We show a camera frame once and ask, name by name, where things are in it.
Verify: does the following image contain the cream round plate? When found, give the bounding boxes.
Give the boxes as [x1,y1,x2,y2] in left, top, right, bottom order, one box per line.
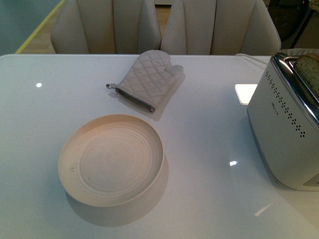
[58,115,164,207]

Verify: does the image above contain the toasted bread slice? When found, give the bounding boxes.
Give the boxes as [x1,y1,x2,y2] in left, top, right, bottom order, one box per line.
[294,53,319,99]

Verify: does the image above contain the white chrome-top toaster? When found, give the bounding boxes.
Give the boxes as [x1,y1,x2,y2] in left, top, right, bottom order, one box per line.
[247,49,319,191]

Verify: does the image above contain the grey quilted oven mitt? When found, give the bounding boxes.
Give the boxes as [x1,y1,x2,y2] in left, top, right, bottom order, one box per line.
[106,50,185,113]

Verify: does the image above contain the right beige upholstered chair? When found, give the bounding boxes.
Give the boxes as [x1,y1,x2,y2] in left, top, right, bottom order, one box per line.
[161,0,281,55]

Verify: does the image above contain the beige upholstered chair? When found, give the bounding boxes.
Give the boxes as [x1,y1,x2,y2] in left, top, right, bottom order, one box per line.
[50,0,161,54]
[161,0,281,55]

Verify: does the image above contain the left beige upholstered chair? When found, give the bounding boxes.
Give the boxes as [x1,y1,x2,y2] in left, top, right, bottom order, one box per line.
[50,0,161,54]

